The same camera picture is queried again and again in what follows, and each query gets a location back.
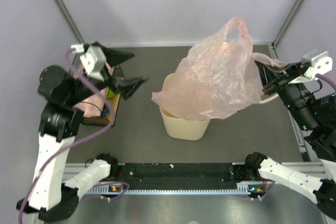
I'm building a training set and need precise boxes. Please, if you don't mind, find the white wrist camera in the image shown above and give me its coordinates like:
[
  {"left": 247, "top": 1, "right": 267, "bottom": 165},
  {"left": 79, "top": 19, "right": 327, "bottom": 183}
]
[
  {"left": 70, "top": 44, "right": 107, "bottom": 81},
  {"left": 301, "top": 50, "right": 333, "bottom": 82}
]

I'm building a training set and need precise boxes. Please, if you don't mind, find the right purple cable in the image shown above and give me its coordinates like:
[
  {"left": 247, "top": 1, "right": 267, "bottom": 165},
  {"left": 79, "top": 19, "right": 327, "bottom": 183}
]
[{"left": 262, "top": 73, "right": 336, "bottom": 204}]

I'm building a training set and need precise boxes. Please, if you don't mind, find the grey slotted cable duct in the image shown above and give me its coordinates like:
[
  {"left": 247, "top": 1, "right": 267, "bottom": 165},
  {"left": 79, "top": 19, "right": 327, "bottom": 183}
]
[{"left": 86, "top": 184, "right": 266, "bottom": 196}]

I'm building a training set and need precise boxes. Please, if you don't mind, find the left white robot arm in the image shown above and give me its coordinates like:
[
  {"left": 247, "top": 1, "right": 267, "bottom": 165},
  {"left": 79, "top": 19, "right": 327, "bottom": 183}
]
[{"left": 16, "top": 42, "right": 146, "bottom": 223}]

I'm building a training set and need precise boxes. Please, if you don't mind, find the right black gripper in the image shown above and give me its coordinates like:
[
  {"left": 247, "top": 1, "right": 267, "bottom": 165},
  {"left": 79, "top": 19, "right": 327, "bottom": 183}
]
[{"left": 253, "top": 56, "right": 318, "bottom": 130}]

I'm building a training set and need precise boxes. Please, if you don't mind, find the pink folded bag stack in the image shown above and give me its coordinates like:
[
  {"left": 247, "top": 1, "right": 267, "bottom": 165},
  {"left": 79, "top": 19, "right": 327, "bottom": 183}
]
[{"left": 74, "top": 63, "right": 113, "bottom": 118}]

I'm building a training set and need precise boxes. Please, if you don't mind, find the blue roll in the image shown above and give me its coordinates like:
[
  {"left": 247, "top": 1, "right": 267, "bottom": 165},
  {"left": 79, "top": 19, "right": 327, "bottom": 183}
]
[{"left": 100, "top": 105, "right": 110, "bottom": 118}]

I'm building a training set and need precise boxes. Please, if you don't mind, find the black wire frame box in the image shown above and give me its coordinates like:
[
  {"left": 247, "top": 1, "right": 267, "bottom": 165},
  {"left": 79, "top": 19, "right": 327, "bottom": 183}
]
[{"left": 78, "top": 61, "right": 125, "bottom": 129}]

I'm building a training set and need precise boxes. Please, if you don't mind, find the cream plastic trash bin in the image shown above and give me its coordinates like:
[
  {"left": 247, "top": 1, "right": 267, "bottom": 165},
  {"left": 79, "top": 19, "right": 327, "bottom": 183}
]
[{"left": 159, "top": 73, "right": 211, "bottom": 141}]

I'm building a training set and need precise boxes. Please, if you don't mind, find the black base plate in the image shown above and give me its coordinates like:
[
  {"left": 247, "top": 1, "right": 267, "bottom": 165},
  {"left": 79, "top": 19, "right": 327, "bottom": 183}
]
[{"left": 89, "top": 162, "right": 276, "bottom": 184}]

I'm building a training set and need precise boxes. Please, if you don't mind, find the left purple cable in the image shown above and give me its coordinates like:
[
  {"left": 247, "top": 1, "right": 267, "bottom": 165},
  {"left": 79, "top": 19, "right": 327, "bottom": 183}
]
[{"left": 17, "top": 48, "right": 130, "bottom": 224}]

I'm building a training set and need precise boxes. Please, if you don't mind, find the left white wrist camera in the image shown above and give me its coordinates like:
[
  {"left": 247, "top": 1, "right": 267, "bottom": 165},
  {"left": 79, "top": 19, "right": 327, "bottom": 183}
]
[{"left": 70, "top": 44, "right": 107, "bottom": 81}]

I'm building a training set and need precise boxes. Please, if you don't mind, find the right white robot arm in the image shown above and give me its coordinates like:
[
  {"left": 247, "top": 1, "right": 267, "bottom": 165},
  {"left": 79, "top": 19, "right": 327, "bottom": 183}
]
[{"left": 244, "top": 62, "right": 335, "bottom": 219}]

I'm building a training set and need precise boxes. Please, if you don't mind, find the pink plastic trash bag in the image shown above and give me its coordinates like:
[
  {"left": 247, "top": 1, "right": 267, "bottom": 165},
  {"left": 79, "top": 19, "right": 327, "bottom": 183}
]
[{"left": 152, "top": 17, "right": 287, "bottom": 121}]

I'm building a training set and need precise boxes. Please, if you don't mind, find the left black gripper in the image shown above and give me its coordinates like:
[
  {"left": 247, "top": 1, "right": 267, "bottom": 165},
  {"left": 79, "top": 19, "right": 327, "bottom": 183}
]
[{"left": 68, "top": 41, "right": 150, "bottom": 103}]

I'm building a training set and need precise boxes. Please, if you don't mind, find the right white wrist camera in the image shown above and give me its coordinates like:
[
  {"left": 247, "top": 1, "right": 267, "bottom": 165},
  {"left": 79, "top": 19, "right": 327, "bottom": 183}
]
[{"left": 301, "top": 50, "right": 333, "bottom": 82}]

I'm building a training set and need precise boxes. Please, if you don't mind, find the purple cable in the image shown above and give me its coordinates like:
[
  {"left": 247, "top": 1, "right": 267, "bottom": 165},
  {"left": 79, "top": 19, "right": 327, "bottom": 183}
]
[
  {"left": 17, "top": 48, "right": 130, "bottom": 224},
  {"left": 262, "top": 73, "right": 336, "bottom": 204}
]

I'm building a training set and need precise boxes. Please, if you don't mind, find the green roll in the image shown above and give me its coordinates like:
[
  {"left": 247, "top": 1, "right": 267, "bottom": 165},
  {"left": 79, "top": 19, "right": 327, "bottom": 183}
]
[{"left": 107, "top": 89, "right": 115, "bottom": 100}]

